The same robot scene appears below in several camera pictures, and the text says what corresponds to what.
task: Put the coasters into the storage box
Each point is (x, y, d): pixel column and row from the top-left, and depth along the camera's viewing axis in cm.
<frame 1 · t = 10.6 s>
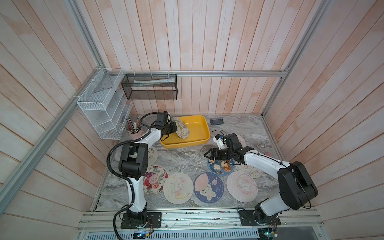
left hand: (177, 128, 100), fingers closed
right hand: (208, 154, 89), fingers open
green bears pattern coaster: (183, 130, 109), point 4 cm above the table
pink pen cup: (134, 129, 103), point 9 cm above the table
floral rose round coaster: (153, 180, 88), on the table
cream bunny moon coaster: (178, 188, 86), on the table
navy sleeping bunny coaster: (208, 187, 86), on the table
large pink unicorn coaster: (241, 187, 86), on the table
blue bear car coaster: (220, 167, 94), on the table
yellow plastic storage box: (199, 135, 109), on the table
grey hole punch: (216, 121, 120), on the table

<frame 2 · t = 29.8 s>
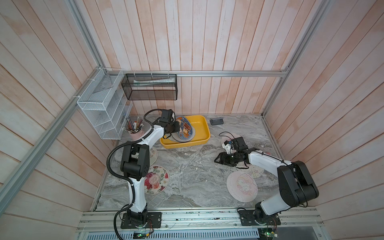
left hand: (178, 128, 98), fingers closed
right hand: (218, 160, 91), fingers open
blue bear car coaster: (186, 131, 107), point 5 cm above the table
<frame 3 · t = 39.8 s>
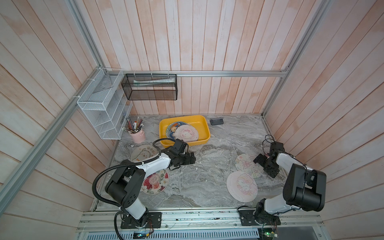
left hand: (189, 162, 90), fingers open
right hand: (261, 164, 93), fingers open
pink unicorn round coaster: (186, 133, 109), point 2 cm above the table
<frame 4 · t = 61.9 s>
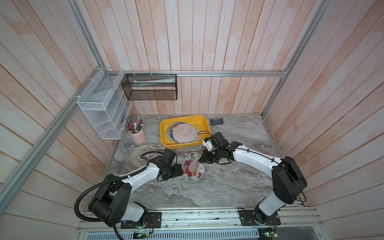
left hand: (178, 175, 87), fingers open
right hand: (198, 160, 85), fingers closed
floral rose round coaster: (193, 169, 87), point 5 cm above the table
